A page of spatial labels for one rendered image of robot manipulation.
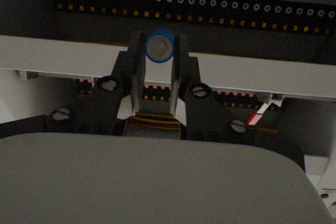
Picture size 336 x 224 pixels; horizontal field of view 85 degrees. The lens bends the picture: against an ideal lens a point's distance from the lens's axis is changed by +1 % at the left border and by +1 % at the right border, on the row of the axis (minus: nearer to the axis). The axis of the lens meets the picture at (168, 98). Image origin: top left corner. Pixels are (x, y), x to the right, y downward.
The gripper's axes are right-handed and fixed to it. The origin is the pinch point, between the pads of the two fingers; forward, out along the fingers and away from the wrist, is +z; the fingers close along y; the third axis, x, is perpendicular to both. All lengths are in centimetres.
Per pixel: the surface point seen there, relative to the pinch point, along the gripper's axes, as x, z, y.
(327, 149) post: -26.0, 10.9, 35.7
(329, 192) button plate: -36, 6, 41
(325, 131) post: -24.0, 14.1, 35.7
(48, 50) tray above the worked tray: -8.4, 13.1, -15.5
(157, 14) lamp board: -8.1, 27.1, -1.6
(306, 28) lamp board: -7.9, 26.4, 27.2
